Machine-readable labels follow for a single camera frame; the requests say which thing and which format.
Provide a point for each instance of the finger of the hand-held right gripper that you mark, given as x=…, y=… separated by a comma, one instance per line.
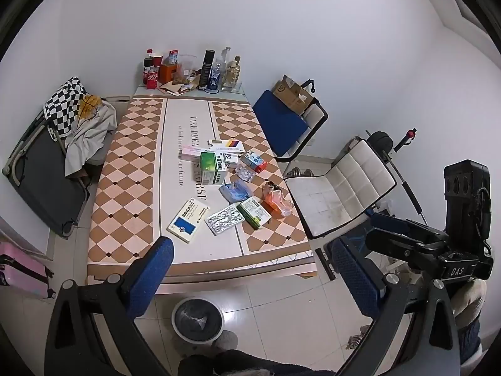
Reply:
x=399, y=244
x=395, y=223

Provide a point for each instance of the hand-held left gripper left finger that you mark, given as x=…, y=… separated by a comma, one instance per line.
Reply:
x=150, y=278

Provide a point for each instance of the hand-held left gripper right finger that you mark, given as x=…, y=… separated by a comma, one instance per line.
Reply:
x=352, y=270

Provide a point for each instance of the grey round trash bin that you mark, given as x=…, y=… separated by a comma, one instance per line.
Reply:
x=197, y=319

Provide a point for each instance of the pink white toothpaste box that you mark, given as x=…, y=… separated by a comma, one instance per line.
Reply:
x=191, y=151

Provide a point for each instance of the small red blue carton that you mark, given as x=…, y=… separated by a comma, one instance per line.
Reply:
x=252, y=161

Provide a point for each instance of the person's right forearm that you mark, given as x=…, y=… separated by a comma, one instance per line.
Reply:
x=469, y=301

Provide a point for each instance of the white padded chair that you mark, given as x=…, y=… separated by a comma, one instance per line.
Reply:
x=332, y=196

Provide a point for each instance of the white blue medicine box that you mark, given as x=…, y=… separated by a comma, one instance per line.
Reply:
x=188, y=219

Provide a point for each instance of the silver blister pack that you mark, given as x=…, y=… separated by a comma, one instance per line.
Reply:
x=225, y=219

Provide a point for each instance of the grey fuzzy slipper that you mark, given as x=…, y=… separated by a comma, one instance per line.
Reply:
x=225, y=340

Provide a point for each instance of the orange plastic packet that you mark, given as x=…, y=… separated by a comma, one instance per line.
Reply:
x=274, y=203

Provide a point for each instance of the metal dumbbell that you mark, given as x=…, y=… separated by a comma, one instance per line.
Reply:
x=301, y=172

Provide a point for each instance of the small green medicine box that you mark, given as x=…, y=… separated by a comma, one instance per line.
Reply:
x=254, y=211

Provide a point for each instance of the blue plastic packet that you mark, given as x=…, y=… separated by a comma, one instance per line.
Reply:
x=235, y=192

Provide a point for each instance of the large green white medicine box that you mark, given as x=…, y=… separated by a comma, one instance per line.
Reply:
x=213, y=166

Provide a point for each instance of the pink suitcase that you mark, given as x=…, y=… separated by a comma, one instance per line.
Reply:
x=21, y=270

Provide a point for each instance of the person's leg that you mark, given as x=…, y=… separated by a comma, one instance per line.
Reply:
x=254, y=364

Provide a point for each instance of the small pill blister pack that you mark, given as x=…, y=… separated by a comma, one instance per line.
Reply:
x=244, y=173

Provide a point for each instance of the white box with black print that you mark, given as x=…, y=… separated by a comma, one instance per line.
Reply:
x=231, y=158

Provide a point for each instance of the grey folding bed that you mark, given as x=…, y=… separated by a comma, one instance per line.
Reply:
x=43, y=180

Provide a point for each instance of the white box with colourful stripes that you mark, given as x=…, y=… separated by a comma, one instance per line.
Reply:
x=227, y=145

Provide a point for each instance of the blue chair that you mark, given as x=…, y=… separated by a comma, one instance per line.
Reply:
x=280, y=121

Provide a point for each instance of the cardboard box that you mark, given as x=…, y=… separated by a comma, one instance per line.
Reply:
x=289, y=94

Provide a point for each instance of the orange yellow bundle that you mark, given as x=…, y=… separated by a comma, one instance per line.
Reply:
x=90, y=105

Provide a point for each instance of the brown paper envelope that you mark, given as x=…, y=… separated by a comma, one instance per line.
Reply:
x=170, y=88

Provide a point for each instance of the red cola can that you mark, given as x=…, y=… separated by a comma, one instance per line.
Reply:
x=152, y=80

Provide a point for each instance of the orange box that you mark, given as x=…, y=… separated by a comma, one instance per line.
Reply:
x=166, y=73

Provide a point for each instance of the blue white can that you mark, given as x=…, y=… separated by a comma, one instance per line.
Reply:
x=215, y=78

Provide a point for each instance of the clear snack bag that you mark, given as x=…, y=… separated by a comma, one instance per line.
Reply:
x=184, y=70

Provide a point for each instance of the dark cola bottle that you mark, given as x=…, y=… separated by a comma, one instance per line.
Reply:
x=148, y=66

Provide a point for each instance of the black spray can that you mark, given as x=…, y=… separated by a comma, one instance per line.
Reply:
x=206, y=70

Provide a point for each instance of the red paper cup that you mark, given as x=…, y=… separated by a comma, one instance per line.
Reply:
x=157, y=60

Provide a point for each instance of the gold bottle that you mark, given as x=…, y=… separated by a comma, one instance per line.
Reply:
x=234, y=74

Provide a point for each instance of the clear glass bottle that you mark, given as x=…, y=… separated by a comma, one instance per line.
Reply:
x=225, y=70

